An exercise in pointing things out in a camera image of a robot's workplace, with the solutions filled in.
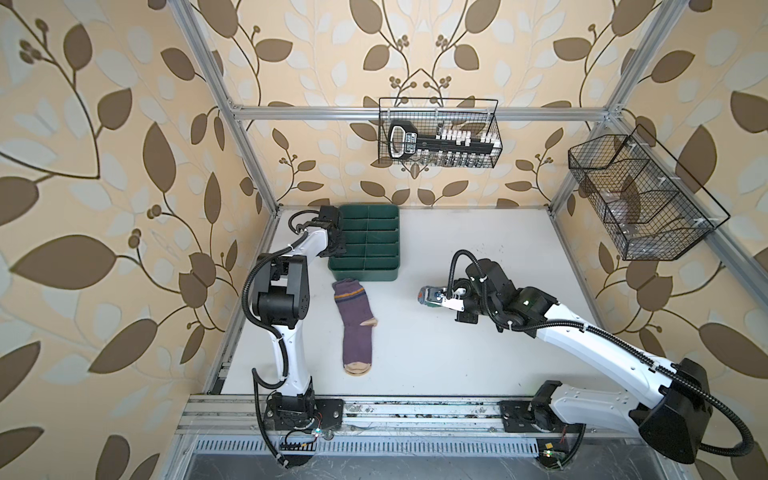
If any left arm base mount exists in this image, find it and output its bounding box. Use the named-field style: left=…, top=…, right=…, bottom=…
left=266, top=394, right=345, bottom=431

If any green compartment tray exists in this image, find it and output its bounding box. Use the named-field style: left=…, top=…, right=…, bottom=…
left=328, top=204, right=400, bottom=282

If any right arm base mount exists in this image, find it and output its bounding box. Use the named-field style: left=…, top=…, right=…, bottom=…
left=498, top=400, right=582, bottom=435

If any right wire basket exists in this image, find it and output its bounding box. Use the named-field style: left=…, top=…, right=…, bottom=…
left=568, top=124, right=731, bottom=261

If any blue orange striped sock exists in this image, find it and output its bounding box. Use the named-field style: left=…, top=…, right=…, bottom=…
left=417, top=286, right=446, bottom=308

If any back wire basket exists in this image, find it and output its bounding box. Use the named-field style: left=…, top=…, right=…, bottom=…
left=377, top=96, right=503, bottom=169

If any wire basket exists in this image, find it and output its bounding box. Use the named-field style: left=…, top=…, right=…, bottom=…
left=568, top=124, right=731, bottom=261
left=377, top=96, right=503, bottom=169

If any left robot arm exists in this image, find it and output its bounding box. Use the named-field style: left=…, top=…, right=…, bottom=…
left=240, top=206, right=346, bottom=416

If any purple sock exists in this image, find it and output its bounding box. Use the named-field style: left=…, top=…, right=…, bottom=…
left=332, top=279, right=378, bottom=376

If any black socket set tool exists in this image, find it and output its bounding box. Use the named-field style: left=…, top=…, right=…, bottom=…
left=385, top=120, right=503, bottom=160

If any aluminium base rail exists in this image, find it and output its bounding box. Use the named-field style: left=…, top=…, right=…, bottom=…
left=176, top=394, right=673, bottom=438

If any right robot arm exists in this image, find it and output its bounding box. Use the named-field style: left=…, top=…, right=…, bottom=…
left=418, top=249, right=756, bottom=464

